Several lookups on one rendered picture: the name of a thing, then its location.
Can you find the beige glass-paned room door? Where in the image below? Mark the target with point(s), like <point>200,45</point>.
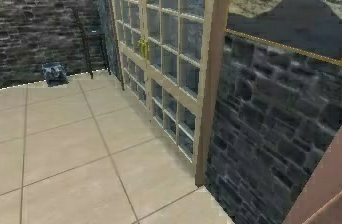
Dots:
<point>174,85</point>

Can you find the blue-grey bin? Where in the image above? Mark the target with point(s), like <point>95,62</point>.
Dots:
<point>54,73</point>

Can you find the black metal frame shelf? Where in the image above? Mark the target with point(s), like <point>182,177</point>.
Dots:
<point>92,46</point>

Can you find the gold-framed wall picture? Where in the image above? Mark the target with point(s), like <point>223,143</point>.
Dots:
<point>292,26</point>

